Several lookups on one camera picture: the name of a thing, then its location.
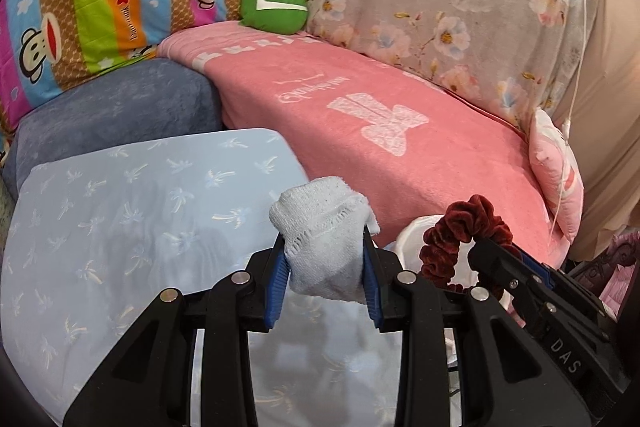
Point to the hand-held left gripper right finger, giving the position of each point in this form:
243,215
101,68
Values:
372,294

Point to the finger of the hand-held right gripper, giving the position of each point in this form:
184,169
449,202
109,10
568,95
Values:
505,269
547,277

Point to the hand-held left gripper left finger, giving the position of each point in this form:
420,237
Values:
277,289

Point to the white sock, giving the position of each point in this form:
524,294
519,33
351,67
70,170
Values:
320,237

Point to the dark red velvet scrunchie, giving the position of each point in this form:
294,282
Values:
450,217

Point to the pink patterned cloth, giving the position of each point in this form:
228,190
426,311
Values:
622,257

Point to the small pink pillow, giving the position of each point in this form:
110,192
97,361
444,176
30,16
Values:
547,157

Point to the light blue palm-print sheet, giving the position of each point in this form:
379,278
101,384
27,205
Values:
125,232

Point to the pink blanket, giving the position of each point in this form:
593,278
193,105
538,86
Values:
300,117

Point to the beige curtain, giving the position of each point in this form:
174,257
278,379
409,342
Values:
615,107

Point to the blue-grey pillow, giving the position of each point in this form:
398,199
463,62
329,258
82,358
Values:
125,102

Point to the green round cushion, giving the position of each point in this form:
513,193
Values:
270,22

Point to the striped cartoon monkey quilt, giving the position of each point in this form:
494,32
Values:
75,7

